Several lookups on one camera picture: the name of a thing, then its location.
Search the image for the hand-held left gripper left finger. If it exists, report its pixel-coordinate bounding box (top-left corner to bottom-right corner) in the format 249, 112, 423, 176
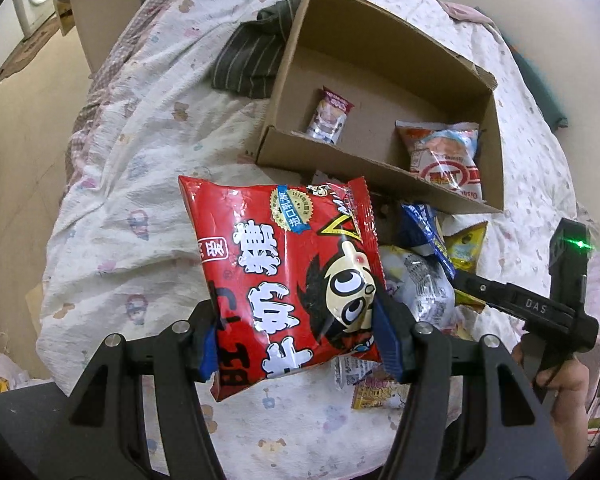
67, 302, 231, 480

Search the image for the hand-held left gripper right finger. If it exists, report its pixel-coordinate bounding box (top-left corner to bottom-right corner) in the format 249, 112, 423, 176
372, 290, 571, 480

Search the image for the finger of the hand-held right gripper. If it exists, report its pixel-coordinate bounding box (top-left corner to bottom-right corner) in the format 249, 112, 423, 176
452, 270, 526, 318

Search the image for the red cartoon snack bag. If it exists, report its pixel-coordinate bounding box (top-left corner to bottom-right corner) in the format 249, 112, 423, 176
177, 175, 388, 403

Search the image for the cardboard box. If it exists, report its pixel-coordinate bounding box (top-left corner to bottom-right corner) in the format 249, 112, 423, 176
255, 0, 506, 213

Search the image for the person's right forearm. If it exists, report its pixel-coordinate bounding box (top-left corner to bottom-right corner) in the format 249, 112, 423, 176
550, 400, 593, 466

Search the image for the person's right hand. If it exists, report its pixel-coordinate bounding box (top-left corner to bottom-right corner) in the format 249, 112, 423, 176
512, 342, 593, 406

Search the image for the small white snack packet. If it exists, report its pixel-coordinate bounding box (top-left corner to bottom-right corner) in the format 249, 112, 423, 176
334, 355, 381, 391

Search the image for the yellow snack packet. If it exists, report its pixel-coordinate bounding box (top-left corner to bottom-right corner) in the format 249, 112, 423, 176
442, 220, 488, 311

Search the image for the small yellow pink candy packet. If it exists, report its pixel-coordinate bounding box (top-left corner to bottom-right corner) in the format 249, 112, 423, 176
351, 377, 411, 411

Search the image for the silver clear snack packet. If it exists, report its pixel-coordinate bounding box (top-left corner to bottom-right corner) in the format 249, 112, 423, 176
380, 245, 456, 333

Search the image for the blue white snack bag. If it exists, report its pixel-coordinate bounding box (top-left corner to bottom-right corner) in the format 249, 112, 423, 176
399, 203, 457, 281

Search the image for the orange white snack packet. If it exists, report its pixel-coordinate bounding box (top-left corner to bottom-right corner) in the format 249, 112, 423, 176
395, 121, 482, 206

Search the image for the small maroon snack packet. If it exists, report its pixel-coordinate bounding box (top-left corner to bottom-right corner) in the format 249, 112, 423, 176
305, 86, 356, 145

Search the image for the dark striped cloth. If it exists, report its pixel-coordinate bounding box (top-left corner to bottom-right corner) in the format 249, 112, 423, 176
211, 0, 303, 98

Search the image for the brown door mat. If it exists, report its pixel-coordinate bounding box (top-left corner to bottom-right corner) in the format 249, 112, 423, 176
0, 12, 63, 86

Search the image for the white cabinet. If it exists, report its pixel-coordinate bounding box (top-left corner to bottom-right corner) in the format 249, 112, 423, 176
52, 0, 146, 73

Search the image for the small brown cardboard carton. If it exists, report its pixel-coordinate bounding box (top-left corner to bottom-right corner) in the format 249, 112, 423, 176
52, 0, 76, 36

